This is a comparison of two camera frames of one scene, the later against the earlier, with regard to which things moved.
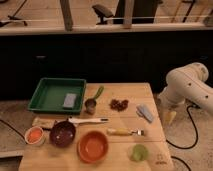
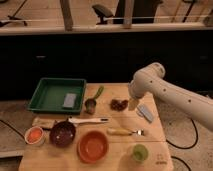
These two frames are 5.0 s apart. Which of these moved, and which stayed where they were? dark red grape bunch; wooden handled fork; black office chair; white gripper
Moved: white gripper
Stayed: black office chair; wooden handled fork; dark red grape bunch
